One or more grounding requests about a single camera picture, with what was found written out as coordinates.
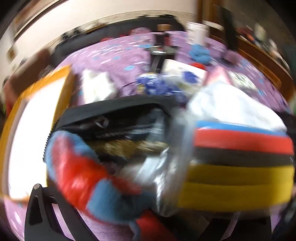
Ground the pink cloth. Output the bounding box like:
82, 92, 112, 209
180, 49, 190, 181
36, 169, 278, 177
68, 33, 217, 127
205, 67, 232, 87

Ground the red and blue plush toy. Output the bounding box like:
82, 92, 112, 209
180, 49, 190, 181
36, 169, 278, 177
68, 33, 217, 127
44, 131, 160, 241

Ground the purple floral tablecloth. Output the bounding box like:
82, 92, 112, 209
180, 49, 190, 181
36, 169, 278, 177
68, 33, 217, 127
5, 30, 292, 241

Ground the blue print tissue pack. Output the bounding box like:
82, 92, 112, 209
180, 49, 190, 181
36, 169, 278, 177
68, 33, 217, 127
135, 73, 185, 96

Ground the blue knitted cloth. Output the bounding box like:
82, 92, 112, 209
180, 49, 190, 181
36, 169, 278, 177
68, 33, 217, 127
188, 44, 212, 65

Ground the cream soft pack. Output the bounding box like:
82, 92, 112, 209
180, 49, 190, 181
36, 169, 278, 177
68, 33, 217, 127
163, 59, 207, 80

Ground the clear bag with striped cloth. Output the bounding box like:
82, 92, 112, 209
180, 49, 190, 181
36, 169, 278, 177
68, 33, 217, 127
139, 86, 295, 216

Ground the white plastic tub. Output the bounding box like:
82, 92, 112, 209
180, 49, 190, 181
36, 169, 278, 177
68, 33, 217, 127
186, 22, 210, 46

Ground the dark grey sofa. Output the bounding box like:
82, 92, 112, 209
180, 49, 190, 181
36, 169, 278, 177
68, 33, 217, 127
55, 16, 186, 61

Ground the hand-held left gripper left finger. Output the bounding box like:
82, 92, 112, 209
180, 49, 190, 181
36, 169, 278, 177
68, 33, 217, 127
24, 183, 100, 241

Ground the yellow cardboard box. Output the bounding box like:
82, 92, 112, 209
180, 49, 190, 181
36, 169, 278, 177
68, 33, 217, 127
0, 65, 77, 202

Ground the wooden cabinet with clutter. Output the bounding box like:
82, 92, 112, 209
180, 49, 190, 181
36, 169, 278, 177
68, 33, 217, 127
201, 0, 296, 100

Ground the black zip bag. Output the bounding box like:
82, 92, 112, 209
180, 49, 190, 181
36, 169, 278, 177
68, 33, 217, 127
43, 95, 188, 164

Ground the dark bottle with cork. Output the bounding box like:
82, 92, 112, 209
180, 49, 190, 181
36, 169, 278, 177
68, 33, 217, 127
157, 24, 172, 47

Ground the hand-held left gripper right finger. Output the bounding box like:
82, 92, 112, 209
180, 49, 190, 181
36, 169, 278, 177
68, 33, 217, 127
194, 212, 272, 241

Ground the black round motor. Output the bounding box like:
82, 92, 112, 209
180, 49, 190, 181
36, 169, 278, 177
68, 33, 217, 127
150, 45, 179, 73

